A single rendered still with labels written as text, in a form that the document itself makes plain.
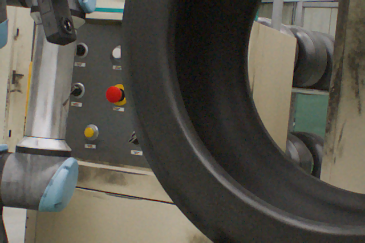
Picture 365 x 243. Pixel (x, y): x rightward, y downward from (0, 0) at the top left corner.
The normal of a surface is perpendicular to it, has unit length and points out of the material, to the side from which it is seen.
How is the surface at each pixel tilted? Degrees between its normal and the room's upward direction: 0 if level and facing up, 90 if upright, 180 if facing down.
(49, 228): 90
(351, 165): 90
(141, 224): 90
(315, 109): 90
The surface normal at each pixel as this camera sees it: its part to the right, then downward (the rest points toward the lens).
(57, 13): 0.87, -0.29
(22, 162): -0.50, -0.07
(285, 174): -0.29, -0.13
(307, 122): -0.69, -0.03
